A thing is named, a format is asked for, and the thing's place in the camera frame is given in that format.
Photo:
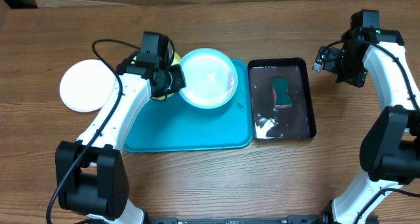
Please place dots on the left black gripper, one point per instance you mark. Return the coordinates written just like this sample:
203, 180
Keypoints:
180, 81

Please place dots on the light blue plate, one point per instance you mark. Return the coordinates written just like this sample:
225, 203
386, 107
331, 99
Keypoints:
210, 76

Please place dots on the teal plastic tray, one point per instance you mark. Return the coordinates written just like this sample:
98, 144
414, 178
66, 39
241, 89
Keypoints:
174, 125

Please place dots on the black rectangular tray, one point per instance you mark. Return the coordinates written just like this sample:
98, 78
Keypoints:
293, 123

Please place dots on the green orange sponge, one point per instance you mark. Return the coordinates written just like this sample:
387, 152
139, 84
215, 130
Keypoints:
280, 88

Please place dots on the yellow plate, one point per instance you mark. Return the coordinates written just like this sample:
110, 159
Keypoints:
146, 72

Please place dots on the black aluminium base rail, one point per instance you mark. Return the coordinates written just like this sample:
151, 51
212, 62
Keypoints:
291, 219

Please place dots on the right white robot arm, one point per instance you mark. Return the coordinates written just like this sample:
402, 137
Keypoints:
389, 153

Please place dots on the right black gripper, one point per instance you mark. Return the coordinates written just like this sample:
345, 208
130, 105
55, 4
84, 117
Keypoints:
357, 80

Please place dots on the white pink-rimmed plate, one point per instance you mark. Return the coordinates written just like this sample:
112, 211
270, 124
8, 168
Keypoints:
86, 86

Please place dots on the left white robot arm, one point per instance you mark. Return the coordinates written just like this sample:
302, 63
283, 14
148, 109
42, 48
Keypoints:
91, 176

